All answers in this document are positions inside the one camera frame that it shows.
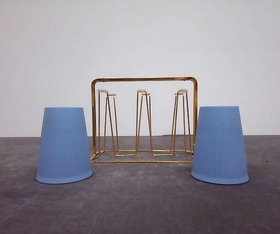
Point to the gold wire cup rack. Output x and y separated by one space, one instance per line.
144 119

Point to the blue ribbed plastic cup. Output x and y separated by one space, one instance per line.
219 154
64 153

